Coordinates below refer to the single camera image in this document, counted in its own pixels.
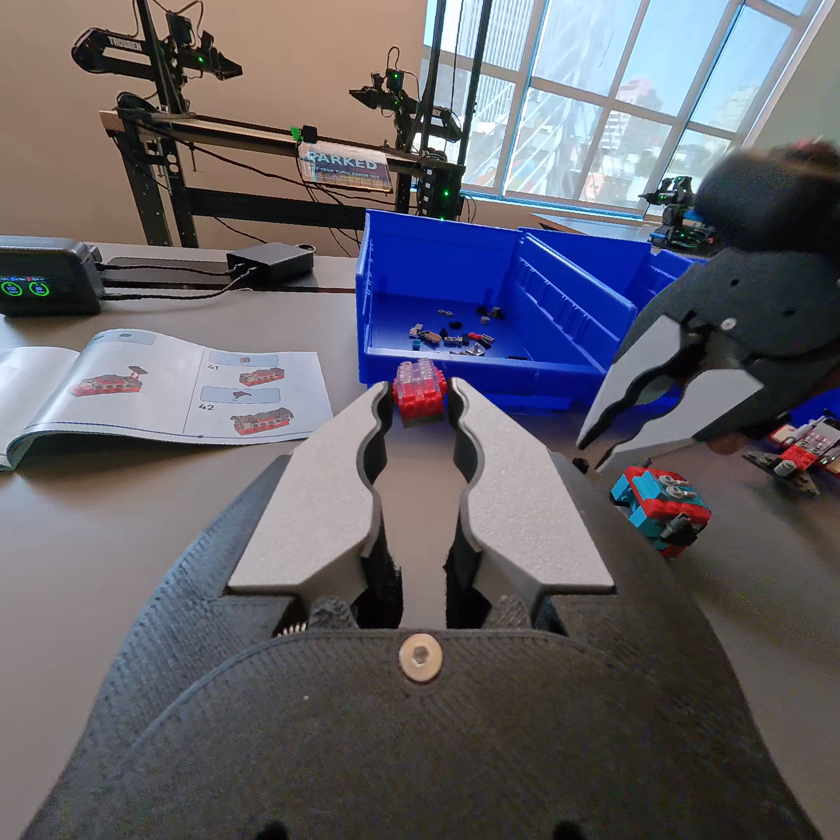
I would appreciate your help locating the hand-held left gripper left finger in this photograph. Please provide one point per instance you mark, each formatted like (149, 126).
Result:
(315, 512)

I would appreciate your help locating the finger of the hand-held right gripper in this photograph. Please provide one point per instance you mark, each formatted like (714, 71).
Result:
(630, 367)
(718, 403)

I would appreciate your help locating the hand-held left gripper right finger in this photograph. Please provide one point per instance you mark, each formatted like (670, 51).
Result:
(525, 512)

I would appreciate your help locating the blue plastic storage bin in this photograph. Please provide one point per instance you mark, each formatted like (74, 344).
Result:
(590, 253)
(669, 266)
(426, 262)

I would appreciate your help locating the teal red toy brick robot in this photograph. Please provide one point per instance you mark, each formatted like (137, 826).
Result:
(656, 505)

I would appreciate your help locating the red clear toy brick assembly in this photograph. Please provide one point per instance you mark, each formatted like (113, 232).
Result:
(420, 400)

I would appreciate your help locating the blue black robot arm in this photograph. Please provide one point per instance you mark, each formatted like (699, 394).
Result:
(679, 223)

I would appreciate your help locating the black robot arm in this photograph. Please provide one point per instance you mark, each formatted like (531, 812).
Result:
(400, 105)
(111, 49)

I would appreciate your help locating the grey desk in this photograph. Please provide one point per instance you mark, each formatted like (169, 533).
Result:
(164, 558)

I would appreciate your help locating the person's right hand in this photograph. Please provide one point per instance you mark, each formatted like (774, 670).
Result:
(728, 444)

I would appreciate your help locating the red white toy brick plane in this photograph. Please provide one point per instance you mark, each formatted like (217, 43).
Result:
(804, 453)

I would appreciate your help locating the long grey workbench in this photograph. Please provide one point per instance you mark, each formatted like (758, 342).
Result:
(590, 226)

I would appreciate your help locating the pile of small toy bricks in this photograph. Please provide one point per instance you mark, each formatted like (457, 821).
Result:
(453, 338)

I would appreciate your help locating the toy brick instruction booklet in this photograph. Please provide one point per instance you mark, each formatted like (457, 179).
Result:
(164, 394)

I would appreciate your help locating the grey table brown edge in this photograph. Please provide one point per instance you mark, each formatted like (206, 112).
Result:
(334, 269)

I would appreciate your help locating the black adapter box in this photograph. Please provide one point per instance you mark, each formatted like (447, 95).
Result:
(275, 259)

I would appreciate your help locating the black box green lights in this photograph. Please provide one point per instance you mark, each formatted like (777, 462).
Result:
(439, 190)

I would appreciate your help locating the large grid window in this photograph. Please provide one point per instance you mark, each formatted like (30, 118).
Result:
(590, 65)

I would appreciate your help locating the clear printed sign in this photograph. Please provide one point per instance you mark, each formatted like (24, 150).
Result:
(344, 167)

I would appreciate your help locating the black charger green display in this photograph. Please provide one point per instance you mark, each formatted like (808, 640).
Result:
(52, 275)

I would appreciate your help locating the black tall stand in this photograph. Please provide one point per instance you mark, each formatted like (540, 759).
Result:
(488, 39)

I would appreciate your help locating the small black green clamp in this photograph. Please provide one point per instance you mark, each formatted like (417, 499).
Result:
(306, 134)

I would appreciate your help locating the black metal rig frame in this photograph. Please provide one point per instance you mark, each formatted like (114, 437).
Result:
(157, 197)

